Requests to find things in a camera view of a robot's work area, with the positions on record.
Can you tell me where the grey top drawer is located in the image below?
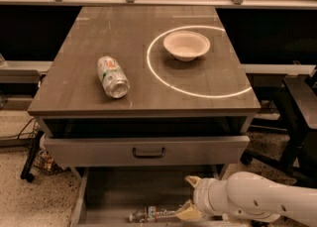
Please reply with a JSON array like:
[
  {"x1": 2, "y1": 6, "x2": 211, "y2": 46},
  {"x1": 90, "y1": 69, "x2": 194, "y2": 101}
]
[{"x1": 44, "y1": 136, "x2": 250, "y2": 167}]

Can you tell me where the white paper bowl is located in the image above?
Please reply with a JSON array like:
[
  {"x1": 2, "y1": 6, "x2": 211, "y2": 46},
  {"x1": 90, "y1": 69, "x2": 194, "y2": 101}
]
[{"x1": 163, "y1": 31, "x2": 210, "y2": 61}]

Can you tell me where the black wheeled cart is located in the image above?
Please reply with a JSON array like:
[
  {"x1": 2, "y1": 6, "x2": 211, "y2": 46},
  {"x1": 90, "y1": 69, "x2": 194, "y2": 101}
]
[{"x1": 20, "y1": 131, "x2": 66, "y2": 182}]

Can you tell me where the green white soda can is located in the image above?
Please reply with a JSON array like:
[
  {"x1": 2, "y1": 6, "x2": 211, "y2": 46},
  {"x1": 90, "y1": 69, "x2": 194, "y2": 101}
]
[{"x1": 97, "y1": 57, "x2": 130, "y2": 99}]

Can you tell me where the black drawer handle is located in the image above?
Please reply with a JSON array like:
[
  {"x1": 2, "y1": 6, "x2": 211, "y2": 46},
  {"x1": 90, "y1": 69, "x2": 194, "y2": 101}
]
[{"x1": 132, "y1": 148, "x2": 165, "y2": 159}]

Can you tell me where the clear plastic water bottle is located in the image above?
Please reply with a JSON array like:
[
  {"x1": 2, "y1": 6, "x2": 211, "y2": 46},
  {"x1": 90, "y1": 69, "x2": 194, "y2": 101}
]
[{"x1": 129, "y1": 205, "x2": 179, "y2": 223}]

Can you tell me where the open grey middle drawer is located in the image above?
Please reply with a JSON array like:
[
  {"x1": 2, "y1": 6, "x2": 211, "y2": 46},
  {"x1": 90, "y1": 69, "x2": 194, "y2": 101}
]
[{"x1": 71, "y1": 166, "x2": 241, "y2": 227}]

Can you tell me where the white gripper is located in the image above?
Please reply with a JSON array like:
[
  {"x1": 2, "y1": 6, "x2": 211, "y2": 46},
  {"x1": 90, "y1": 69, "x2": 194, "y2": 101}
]
[{"x1": 175, "y1": 175, "x2": 229, "y2": 221}]

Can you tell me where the black office chair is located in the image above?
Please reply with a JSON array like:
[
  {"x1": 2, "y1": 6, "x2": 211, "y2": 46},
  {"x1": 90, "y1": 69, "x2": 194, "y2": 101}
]
[{"x1": 241, "y1": 71, "x2": 317, "y2": 188}]

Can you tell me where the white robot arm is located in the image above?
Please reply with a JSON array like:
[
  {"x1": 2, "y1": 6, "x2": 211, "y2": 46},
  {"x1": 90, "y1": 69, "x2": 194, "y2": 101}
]
[{"x1": 175, "y1": 171, "x2": 317, "y2": 227}]

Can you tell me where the grey drawer cabinet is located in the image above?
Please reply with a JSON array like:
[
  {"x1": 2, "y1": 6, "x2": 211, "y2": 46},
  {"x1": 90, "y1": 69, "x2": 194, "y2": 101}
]
[{"x1": 27, "y1": 5, "x2": 263, "y2": 179}]

